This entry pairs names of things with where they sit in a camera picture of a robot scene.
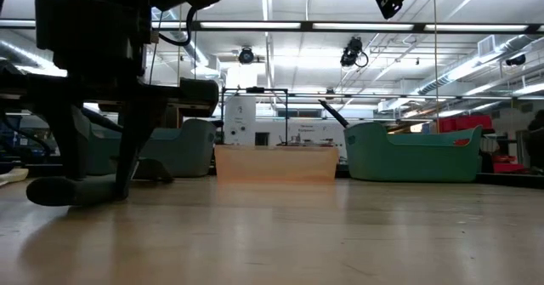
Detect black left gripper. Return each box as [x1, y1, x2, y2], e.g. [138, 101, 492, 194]
[0, 0, 220, 201]

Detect black spatula with black handle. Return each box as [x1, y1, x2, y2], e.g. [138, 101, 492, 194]
[25, 157, 175, 208]

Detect yellow handled table knife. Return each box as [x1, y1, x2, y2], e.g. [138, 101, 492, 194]
[0, 168, 30, 187]

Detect black slotted spatula steel handle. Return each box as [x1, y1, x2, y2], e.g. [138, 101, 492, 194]
[318, 99, 351, 128]

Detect teal plastic bin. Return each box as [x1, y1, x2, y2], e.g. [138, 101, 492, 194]
[87, 117, 218, 179]
[343, 122, 484, 183]

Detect white cabinet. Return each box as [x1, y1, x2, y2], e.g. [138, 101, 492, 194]
[224, 95, 258, 145]

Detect overhead light bar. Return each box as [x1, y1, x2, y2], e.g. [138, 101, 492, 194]
[0, 19, 544, 33]

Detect orange translucent plastic bin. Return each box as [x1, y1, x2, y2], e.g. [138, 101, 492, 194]
[213, 144, 340, 184]

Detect red crate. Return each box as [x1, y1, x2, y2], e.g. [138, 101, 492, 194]
[492, 155, 526, 174]

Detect black ceiling camera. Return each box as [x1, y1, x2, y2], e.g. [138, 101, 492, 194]
[339, 37, 370, 69]
[237, 46, 255, 65]

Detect black metal stand frame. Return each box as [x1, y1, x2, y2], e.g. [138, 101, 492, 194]
[220, 87, 290, 145]

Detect black aluminium table frame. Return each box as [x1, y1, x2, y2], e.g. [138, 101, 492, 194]
[475, 172, 544, 189]

